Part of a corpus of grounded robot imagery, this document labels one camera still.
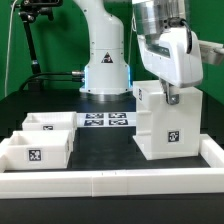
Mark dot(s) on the white right barrier rail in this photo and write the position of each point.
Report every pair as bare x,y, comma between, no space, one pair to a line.
211,152

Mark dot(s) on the white left barrier rail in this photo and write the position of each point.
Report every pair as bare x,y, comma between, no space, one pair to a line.
5,156

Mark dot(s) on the white barrier rail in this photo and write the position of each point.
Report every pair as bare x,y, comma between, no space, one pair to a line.
5,156
211,152
111,183

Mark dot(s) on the white front barrier rail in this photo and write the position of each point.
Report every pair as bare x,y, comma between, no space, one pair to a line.
111,183

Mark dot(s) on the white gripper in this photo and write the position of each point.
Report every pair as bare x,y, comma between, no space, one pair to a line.
171,53

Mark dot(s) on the white drawer cabinet frame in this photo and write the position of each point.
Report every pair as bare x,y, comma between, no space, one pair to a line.
166,131

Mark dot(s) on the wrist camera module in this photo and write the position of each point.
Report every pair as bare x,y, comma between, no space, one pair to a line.
211,52

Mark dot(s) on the white front drawer box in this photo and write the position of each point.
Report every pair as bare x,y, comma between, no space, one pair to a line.
39,150

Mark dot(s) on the fiducial marker sheet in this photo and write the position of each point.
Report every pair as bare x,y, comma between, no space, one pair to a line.
106,119

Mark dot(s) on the white drawer box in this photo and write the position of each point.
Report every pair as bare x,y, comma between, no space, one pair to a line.
39,150
51,121

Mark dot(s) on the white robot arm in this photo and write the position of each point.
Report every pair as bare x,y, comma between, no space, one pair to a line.
107,75

